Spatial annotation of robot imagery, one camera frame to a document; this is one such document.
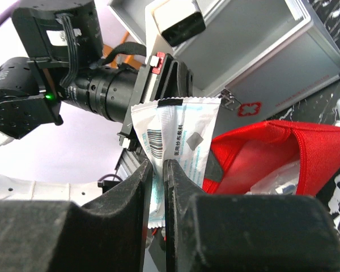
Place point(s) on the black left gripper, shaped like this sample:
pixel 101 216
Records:
pixel 163 77

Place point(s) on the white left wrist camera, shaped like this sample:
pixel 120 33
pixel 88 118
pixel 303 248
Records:
pixel 179 21

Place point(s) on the grey metal medicine case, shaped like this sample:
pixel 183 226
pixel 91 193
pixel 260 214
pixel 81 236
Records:
pixel 260 57

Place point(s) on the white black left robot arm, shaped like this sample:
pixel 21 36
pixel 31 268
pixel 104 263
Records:
pixel 64 63

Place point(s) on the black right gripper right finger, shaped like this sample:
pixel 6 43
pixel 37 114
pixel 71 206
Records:
pixel 209 232

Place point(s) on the blue white packet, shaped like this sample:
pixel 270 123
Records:
pixel 179 129

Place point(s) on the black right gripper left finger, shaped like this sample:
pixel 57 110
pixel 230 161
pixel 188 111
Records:
pixel 105 234

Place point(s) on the red first aid kit pouch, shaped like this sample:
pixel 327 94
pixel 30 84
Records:
pixel 250 153

